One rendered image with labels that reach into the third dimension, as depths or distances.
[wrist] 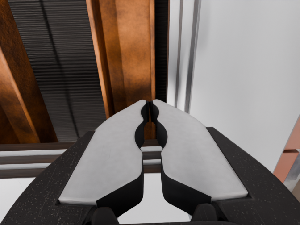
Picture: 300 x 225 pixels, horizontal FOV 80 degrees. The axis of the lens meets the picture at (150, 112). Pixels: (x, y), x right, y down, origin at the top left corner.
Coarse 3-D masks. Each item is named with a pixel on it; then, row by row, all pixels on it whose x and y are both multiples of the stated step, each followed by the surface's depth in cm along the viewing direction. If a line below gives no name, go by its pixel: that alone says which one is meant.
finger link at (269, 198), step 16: (208, 128) 9; (224, 144) 8; (240, 160) 7; (256, 160) 7; (240, 176) 6; (256, 176) 6; (272, 176) 6; (256, 192) 6; (272, 192) 6; (288, 192) 6; (224, 208) 6; (240, 208) 5; (256, 208) 5; (272, 208) 5; (288, 208) 5; (240, 224) 5; (256, 224) 5; (272, 224) 5; (288, 224) 5
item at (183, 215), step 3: (180, 213) 21; (183, 213) 21; (186, 213) 21; (180, 216) 21; (183, 216) 21; (186, 216) 21; (180, 219) 21; (183, 219) 22; (186, 219) 22; (189, 219) 22
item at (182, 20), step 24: (168, 0) 13; (192, 0) 11; (168, 24) 14; (192, 24) 12; (168, 48) 14; (192, 48) 12; (168, 72) 15; (168, 96) 16; (0, 144) 20; (24, 144) 20; (48, 144) 20; (72, 144) 20; (144, 144) 19; (0, 168) 18; (24, 168) 18; (144, 168) 18
